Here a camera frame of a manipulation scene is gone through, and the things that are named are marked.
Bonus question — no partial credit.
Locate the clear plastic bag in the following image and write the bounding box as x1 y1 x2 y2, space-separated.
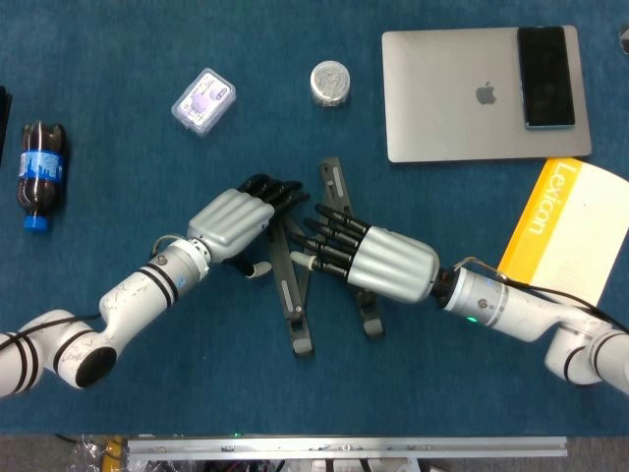
68 435 107 472

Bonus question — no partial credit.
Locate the yellow white Lexicon book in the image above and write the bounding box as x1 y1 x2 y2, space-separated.
496 157 629 307

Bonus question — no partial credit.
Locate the black smartphone teal case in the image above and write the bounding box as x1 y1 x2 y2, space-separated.
517 26 577 131

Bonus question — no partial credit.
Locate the aluminium profile rail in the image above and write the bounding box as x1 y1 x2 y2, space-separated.
126 436 569 461

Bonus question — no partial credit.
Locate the silver Apple laptop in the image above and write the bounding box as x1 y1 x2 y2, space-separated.
381 25 594 163

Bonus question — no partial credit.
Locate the black folding laptop stand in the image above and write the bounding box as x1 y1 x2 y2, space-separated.
264 156 387 358

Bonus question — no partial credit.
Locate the teal blue table cloth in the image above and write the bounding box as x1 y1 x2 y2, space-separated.
0 0 629 437

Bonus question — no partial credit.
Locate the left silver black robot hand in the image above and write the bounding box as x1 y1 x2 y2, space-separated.
186 173 311 281

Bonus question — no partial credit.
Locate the round silver tin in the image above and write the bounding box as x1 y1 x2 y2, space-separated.
309 60 352 108

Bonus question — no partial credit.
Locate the cola bottle blue label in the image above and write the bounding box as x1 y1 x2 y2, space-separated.
17 120 69 233

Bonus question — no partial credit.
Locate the clear plastic card box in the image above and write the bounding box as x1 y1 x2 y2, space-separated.
170 67 238 140

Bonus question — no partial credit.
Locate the yellow object under table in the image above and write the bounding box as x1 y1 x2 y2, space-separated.
104 436 125 472

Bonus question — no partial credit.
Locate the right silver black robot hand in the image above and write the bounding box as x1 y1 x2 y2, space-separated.
289 203 441 304

